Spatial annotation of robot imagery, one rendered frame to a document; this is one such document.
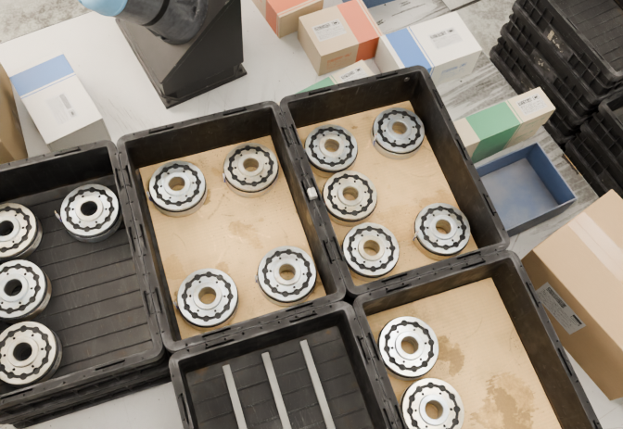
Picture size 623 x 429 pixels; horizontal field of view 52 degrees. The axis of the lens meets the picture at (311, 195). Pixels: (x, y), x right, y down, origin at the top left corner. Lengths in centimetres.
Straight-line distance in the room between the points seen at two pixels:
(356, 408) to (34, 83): 91
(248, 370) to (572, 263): 61
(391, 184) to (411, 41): 39
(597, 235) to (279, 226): 59
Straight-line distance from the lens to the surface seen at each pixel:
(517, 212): 145
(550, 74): 208
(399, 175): 127
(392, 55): 148
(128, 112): 150
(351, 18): 155
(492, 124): 139
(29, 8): 271
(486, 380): 118
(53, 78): 147
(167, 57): 140
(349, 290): 106
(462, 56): 152
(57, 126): 140
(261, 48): 157
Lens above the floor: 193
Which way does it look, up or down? 64 degrees down
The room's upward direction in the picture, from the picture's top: 9 degrees clockwise
